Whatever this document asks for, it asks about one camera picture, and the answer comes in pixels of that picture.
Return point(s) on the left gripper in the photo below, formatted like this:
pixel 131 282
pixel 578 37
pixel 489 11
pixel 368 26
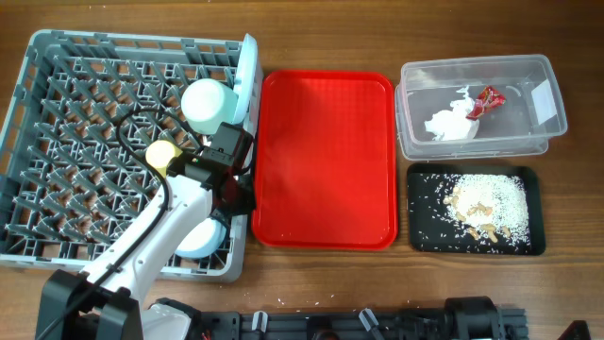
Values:
pixel 248 201

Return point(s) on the yellow plastic cup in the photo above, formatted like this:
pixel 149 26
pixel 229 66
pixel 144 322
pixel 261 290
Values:
pixel 159 155

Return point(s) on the light blue plate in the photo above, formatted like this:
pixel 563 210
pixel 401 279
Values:
pixel 245 77

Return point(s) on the white napkin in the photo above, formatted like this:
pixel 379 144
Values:
pixel 453 124

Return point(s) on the red snack wrapper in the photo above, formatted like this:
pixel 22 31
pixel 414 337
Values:
pixel 489 99

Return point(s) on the rice and food scraps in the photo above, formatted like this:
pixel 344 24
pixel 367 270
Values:
pixel 485 209

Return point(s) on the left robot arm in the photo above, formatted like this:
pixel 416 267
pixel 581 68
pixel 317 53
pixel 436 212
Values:
pixel 105 299

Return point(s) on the grey dishwasher rack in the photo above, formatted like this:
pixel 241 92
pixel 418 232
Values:
pixel 85 107

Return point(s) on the black waste tray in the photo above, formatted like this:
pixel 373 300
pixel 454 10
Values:
pixel 431 230

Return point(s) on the red plastic tray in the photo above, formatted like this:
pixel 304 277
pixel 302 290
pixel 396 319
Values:
pixel 325 172

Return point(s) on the clear plastic bin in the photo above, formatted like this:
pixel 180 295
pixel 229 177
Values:
pixel 532 114

